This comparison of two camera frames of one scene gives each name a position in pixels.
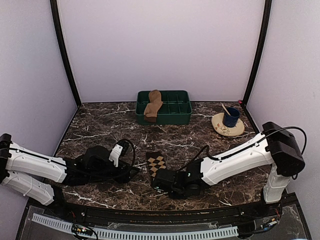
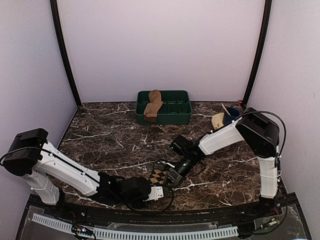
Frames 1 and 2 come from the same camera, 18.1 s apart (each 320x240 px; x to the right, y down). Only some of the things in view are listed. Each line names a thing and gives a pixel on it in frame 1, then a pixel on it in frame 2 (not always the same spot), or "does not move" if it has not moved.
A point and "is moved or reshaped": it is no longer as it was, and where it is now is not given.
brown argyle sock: (155, 162) is moved or reshaped
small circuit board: (81, 229) does not move
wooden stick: (225, 108) does not move
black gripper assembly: (96, 159) → (136, 188)
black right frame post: (260, 57) does not move
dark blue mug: (232, 120) does not move
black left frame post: (54, 9) does not move
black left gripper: (123, 176) → (142, 206)
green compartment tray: (176, 108) does not move
